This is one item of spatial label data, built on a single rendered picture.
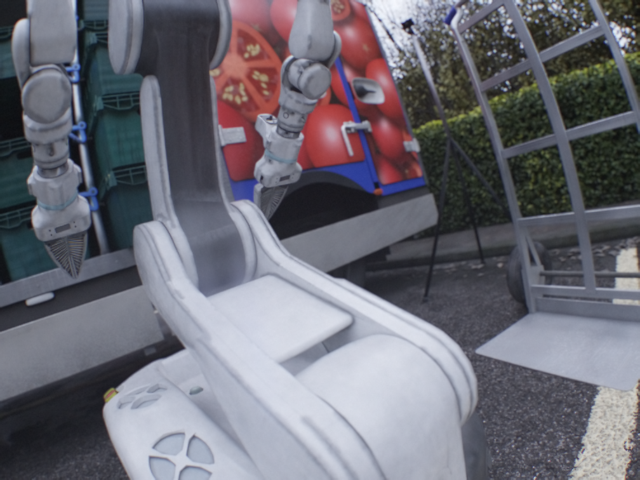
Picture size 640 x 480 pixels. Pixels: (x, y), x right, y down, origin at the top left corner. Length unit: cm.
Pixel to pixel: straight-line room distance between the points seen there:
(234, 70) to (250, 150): 39
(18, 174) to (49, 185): 95
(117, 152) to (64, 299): 52
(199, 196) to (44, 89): 32
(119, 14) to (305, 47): 33
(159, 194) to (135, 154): 67
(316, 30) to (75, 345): 113
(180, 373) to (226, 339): 40
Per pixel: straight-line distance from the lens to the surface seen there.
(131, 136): 129
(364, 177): 200
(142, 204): 122
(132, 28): 62
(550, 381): 102
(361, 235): 188
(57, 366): 130
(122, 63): 64
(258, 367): 39
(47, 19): 50
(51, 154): 55
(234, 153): 152
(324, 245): 170
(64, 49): 50
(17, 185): 151
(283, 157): 75
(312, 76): 67
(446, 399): 42
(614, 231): 229
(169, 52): 63
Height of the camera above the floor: 56
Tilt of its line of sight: 3 degrees down
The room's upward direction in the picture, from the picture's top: 16 degrees counter-clockwise
